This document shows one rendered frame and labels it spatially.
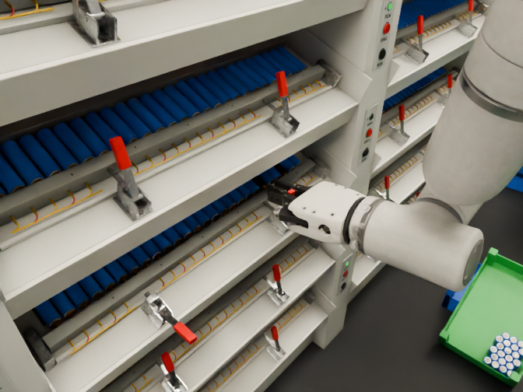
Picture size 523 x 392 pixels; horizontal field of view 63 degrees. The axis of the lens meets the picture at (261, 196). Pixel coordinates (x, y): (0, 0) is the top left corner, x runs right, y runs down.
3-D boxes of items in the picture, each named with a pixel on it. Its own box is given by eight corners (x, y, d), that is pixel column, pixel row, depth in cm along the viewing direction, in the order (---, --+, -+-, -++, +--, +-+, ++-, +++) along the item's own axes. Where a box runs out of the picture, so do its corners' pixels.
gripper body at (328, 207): (345, 261, 61) (286, 236, 68) (382, 228, 67) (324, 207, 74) (345, 218, 58) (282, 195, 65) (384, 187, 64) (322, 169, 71)
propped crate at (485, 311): (514, 388, 110) (518, 383, 103) (437, 341, 121) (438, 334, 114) (563, 292, 117) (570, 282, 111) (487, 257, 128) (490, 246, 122)
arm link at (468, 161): (514, 8, 44) (419, 192, 68) (446, 80, 36) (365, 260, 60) (608, 42, 40) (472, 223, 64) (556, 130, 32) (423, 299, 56)
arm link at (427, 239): (394, 185, 61) (359, 225, 56) (493, 213, 53) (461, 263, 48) (397, 227, 66) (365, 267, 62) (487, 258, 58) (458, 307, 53)
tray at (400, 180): (451, 158, 143) (478, 127, 133) (351, 250, 107) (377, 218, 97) (404, 120, 149) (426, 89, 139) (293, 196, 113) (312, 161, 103)
